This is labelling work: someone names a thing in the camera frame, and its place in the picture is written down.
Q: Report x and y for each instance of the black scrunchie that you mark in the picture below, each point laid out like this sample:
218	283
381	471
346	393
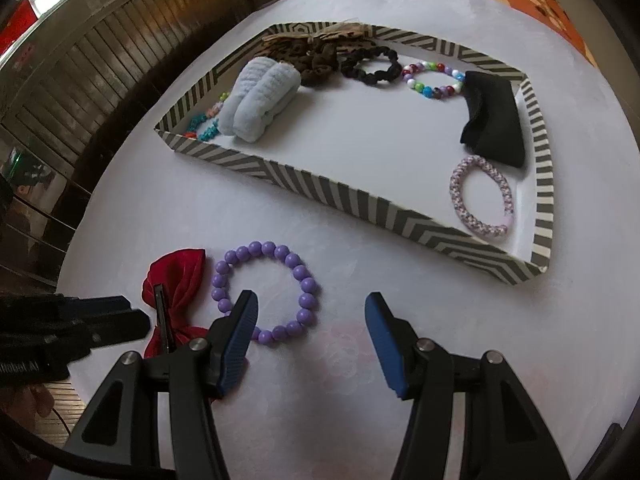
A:
350	70

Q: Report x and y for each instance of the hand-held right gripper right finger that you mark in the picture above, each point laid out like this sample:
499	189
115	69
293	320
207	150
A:
382	345

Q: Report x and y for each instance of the glass cabinet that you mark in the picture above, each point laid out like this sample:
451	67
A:
35	195

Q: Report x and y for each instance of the red wall poster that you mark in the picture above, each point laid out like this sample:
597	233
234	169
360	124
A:
12	30

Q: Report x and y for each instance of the person's left hand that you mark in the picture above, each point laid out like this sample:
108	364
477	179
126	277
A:
40	400

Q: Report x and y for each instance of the light fluffy scrunchie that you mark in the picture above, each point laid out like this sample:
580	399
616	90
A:
260	95

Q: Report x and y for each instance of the beige leopard print bow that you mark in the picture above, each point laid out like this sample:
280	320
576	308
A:
295	40

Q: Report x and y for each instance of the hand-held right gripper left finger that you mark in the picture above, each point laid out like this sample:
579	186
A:
235	355

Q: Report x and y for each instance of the wooden slatted door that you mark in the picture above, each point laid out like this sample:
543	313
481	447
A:
125	60

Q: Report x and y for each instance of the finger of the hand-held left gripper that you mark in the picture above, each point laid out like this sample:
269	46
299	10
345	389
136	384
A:
120	327
110	305

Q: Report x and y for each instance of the black cloth bow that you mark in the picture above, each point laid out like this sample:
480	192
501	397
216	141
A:
492	120

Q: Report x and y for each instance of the brown scrunchie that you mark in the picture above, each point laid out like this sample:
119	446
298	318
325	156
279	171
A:
315	67

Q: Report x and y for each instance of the striped cardboard tray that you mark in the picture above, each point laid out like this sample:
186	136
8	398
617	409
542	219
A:
325	195

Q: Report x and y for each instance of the red bow hair clip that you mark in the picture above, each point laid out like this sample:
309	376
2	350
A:
175	270

